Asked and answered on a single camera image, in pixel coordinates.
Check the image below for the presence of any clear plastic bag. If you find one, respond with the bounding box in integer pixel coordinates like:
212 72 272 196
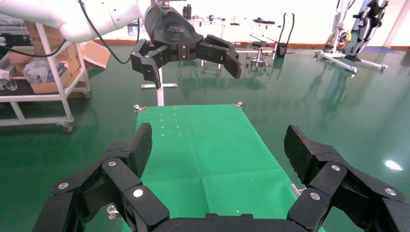
21 58 62 85

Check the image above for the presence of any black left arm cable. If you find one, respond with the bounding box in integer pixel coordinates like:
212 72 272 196
0 39 68 59
77 0 142 65

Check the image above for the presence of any black round stool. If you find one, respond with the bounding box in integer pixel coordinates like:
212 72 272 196
246 41 270 71

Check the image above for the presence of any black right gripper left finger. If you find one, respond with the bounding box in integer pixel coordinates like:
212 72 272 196
32 122 170 232

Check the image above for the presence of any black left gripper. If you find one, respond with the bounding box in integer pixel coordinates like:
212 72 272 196
130 4 243 89

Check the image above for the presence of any white table leg post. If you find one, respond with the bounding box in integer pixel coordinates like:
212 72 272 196
140 65 178 107

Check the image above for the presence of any white metal shelf cart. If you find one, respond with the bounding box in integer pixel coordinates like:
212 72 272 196
0 22 91 133

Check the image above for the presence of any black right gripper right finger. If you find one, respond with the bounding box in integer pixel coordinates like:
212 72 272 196
283 125 410 232

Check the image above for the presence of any stacked brown cardboard box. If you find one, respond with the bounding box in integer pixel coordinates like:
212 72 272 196
24 20 65 55

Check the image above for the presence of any low brown cardboard box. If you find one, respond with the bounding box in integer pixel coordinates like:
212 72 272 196
30 65 72 94

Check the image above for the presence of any black white legged machine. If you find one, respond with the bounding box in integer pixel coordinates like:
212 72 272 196
344 0 390 62

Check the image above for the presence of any yellow round reel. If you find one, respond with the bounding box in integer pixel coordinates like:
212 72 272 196
337 29 352 49

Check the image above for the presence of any wide brown cardboard box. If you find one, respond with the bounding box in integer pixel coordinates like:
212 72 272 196
7 43 81 75

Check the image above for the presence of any black box with hoses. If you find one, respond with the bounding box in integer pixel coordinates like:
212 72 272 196
276 12 295 58

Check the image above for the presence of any white metal floor stand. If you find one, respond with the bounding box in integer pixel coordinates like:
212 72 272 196
314 0 389 73

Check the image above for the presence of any green table cloth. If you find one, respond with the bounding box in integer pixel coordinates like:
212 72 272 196
121 104 324 232

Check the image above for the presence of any flat cardboard sheet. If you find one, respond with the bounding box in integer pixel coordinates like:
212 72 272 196
80 40 112 70

